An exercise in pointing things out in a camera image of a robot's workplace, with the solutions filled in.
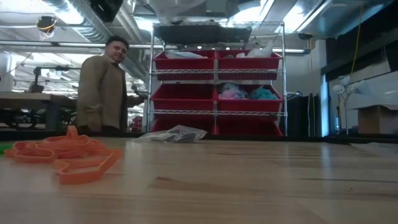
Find orange rubber band pile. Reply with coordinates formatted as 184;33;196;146
4;125;109;164

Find single orange rubber band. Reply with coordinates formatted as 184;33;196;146
52;149;124;186

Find green rubber band pile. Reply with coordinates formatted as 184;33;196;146
0;142;15;155

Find black tube stand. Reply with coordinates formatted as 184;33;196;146
33;66;82;94

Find black plastic bin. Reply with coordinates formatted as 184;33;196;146
221;26;253;44
154;23;223;44

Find person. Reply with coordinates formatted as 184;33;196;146
74;35;147;135

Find white cloth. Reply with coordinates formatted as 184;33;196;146
165;50;208;58

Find red plastic bin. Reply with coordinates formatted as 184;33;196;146
216;83;285;113
154;49;218;80
150;82;218;111
151;116;216;136
215;118;285;137
216;49;283;80

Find grey ceiling air unit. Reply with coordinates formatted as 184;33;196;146
132;0;241;19

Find dark work table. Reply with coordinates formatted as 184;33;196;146
0;92;78;131

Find grey cloth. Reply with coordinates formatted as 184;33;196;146
221;82;246;93

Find pink cloth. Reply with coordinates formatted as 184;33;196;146
219;88;249;100

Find white plastic bag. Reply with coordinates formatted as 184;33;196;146
236;42;274;58

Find teal cloth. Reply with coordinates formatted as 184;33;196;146
250;86;280;101

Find black panels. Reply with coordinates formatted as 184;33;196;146
287;92;322;138

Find white floor lamp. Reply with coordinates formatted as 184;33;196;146
331;74;366;135

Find cardboard box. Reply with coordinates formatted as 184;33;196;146
356;105;398;135

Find silver ceiling duct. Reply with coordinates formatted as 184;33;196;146
40;0;147;44

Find ceiling cable reel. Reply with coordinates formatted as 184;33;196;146
36;15;58;41

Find chrome wire shelf cart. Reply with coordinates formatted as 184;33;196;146
146;20;289;138

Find black aluminium table frame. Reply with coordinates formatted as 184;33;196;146
0;129;398;144

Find yellow cable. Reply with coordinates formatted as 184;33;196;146
350;6;364;75

